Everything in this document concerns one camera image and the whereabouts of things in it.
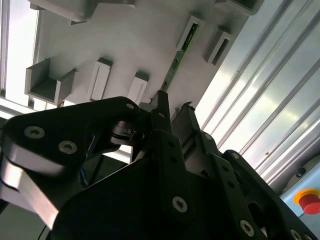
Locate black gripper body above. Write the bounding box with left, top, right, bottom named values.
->
left=50, top=154, right=241, bottom=240

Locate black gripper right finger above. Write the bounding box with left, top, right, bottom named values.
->
left=174, top=101, right=320, bottom=240

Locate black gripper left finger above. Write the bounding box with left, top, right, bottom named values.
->
left=3, top=89, right=190, bottom=220

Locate green RAM stick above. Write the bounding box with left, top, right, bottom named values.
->
left=162, top=21, right=200, bottom=93

